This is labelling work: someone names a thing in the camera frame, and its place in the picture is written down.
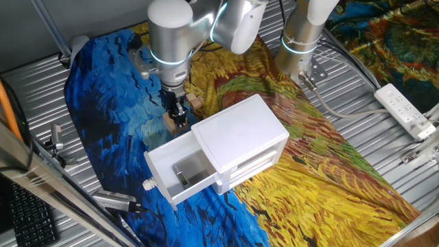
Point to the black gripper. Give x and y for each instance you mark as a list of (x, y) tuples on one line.
[(173, 95)]

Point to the large light wooden block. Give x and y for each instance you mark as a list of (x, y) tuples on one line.
[(169, 126)]

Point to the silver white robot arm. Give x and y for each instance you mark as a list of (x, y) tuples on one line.
[(168, 41)]

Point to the white plastic drawer cabinet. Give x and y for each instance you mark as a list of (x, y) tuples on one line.
[(240, 130)]

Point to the light wooden cube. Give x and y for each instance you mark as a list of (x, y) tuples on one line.
[(198, 103), (190, 97)]

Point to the silver digital pocket scale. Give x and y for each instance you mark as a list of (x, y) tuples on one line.
[(195, 168)]

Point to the grey metal pole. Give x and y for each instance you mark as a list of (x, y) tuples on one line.
[(53, 29)]

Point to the wheatfield painting print cloth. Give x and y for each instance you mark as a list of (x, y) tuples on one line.
[(326, 192)]

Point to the black computer keyboard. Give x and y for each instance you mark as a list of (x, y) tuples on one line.
[(31, 219)]

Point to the sunflower painting print cloth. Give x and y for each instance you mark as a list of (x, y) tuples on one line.
[(387, 41)]

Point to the white power strip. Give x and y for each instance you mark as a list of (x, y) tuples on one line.
[(401, 109)]

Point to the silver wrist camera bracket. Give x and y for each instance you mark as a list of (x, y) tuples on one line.
[(142, 67)]

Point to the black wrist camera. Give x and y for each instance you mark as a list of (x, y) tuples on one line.
[(134, 42)]

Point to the silver exterior camera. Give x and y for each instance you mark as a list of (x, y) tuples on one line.
[(56, 135), (113, 201)]

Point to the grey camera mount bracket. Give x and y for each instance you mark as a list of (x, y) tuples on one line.
[(59, 156)]

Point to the aluminium frame bar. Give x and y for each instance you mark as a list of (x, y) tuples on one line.
[(51, 187)]

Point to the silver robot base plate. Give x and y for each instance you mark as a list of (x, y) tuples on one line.
[(319, 72)]

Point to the silver angle bracket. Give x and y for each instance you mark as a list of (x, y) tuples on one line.
[(409, 158)]

